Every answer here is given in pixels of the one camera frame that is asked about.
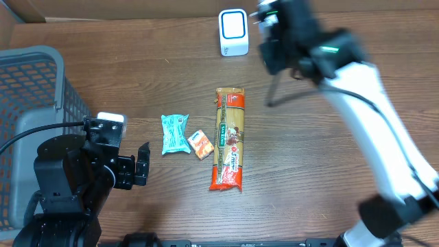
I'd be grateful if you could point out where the teal snack packet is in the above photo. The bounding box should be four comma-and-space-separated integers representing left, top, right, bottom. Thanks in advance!
161, 115, 191, 155

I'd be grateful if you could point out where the orange snack packet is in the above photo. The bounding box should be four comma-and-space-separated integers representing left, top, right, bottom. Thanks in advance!
187, 130, 214, 160

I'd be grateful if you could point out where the spaghetti pasta packet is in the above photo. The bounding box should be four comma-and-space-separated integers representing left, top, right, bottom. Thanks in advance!
209, 88, 245, 190

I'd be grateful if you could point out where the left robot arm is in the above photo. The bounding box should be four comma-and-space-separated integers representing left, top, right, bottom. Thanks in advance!
13, 117, 150, 247

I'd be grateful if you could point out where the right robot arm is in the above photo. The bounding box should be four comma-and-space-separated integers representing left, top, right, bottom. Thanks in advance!
254, 0, 438, 246

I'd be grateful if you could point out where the grey plastic mesh basket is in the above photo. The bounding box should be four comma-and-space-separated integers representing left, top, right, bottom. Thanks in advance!
1, 46, 91, 240

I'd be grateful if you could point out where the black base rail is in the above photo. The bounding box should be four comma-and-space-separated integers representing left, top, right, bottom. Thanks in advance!
97, 232, 404, 247

